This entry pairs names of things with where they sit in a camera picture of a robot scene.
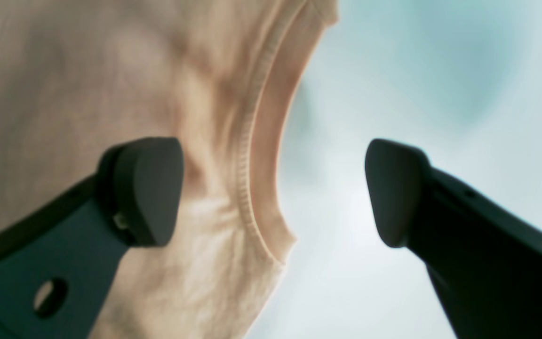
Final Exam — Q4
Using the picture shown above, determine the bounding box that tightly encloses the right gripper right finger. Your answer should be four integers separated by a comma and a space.
365, 139, 542, 339

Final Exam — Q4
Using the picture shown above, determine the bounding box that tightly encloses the peach t-shirt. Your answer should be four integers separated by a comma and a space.
0, 0, 338, 339

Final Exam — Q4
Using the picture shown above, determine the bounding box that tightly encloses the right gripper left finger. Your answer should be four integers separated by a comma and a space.
0, 137, 183, 339

